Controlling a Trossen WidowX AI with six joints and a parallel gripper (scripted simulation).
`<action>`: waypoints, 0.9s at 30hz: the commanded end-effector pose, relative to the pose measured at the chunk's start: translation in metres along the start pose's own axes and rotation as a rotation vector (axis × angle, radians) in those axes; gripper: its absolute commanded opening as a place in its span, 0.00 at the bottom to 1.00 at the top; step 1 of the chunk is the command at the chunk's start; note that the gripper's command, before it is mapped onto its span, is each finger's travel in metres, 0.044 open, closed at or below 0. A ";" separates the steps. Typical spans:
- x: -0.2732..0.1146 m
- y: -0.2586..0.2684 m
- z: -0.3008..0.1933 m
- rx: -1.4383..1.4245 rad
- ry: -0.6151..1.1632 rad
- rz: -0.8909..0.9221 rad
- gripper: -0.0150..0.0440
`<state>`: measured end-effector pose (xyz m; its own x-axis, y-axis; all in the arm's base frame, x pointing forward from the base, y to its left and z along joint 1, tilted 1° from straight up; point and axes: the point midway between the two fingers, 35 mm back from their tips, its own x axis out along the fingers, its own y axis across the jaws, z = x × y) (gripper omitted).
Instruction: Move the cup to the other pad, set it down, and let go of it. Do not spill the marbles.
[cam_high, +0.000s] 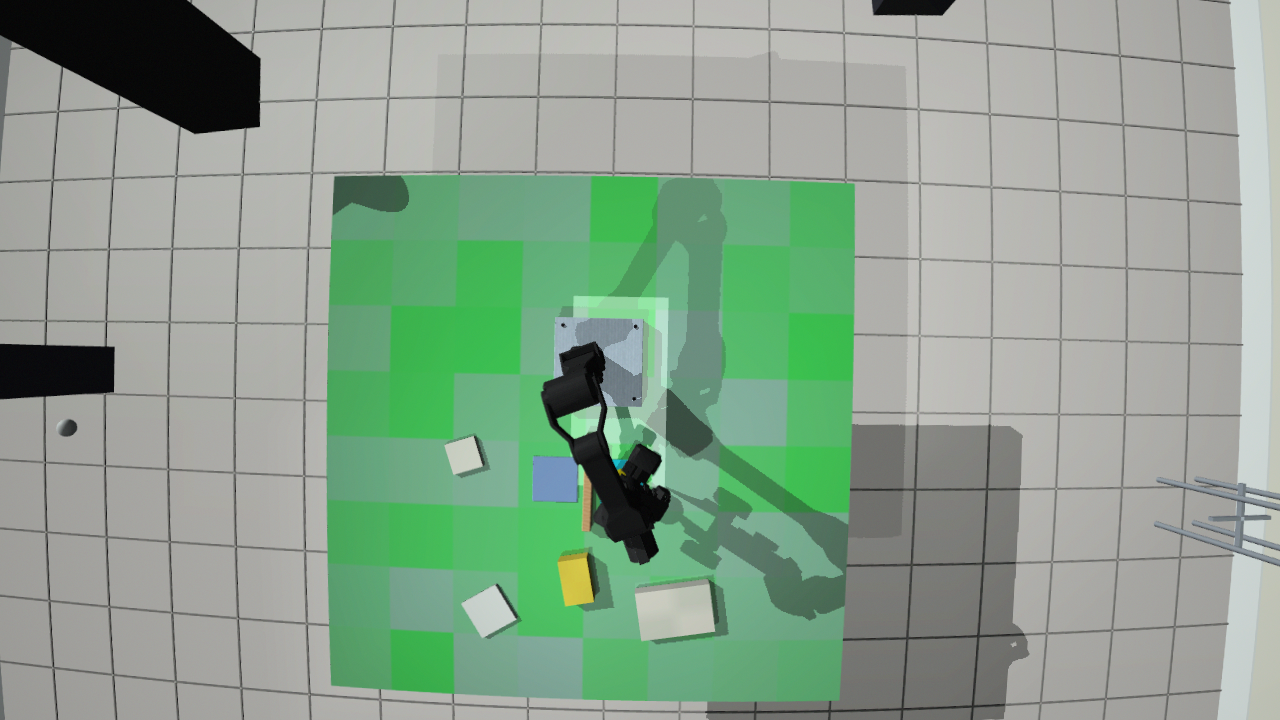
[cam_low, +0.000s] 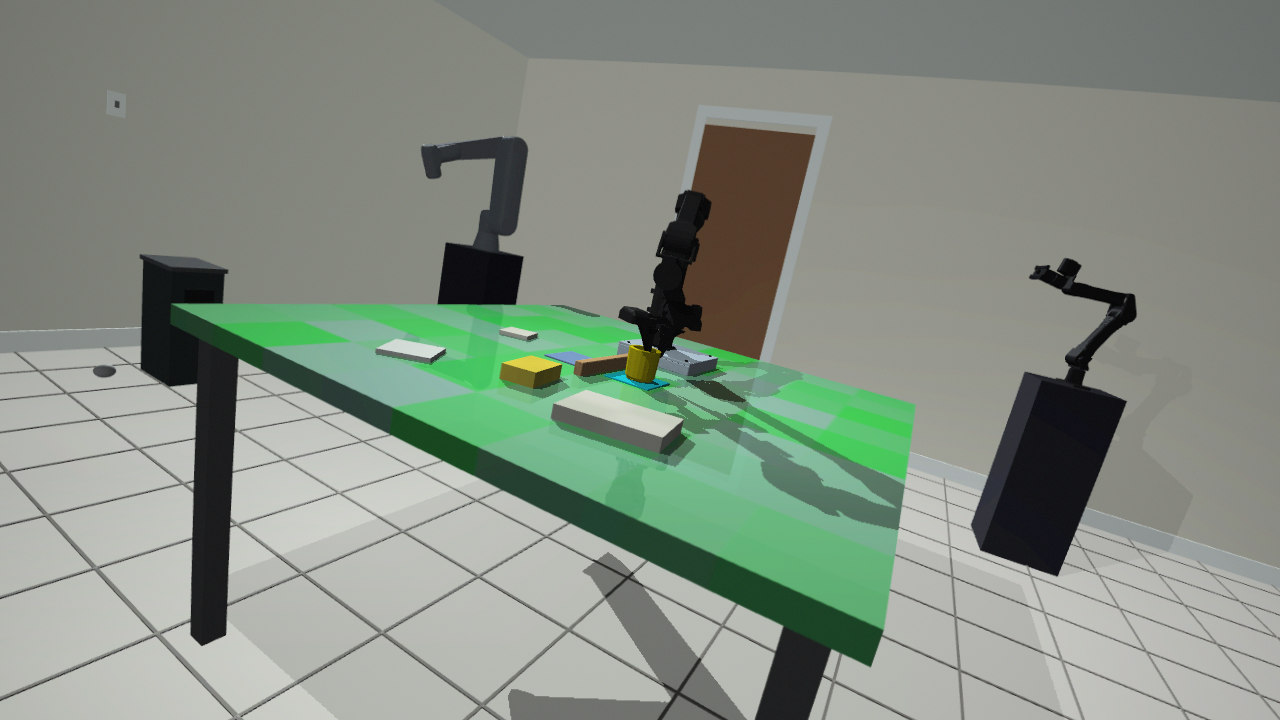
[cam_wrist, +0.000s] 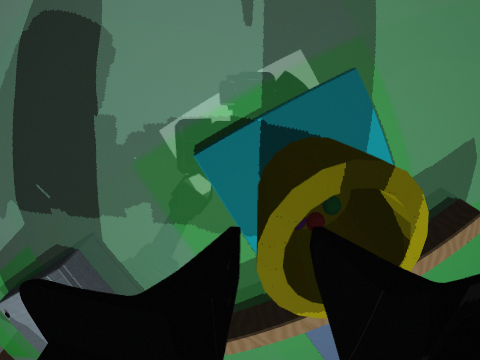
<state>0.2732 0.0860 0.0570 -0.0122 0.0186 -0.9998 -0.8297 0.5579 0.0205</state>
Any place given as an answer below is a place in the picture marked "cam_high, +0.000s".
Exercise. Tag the brown wood-grain flat bar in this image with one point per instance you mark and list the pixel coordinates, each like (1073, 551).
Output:
(587, 503)

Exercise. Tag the yellow rectangular block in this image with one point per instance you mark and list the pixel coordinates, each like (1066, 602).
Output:
(576, 579)

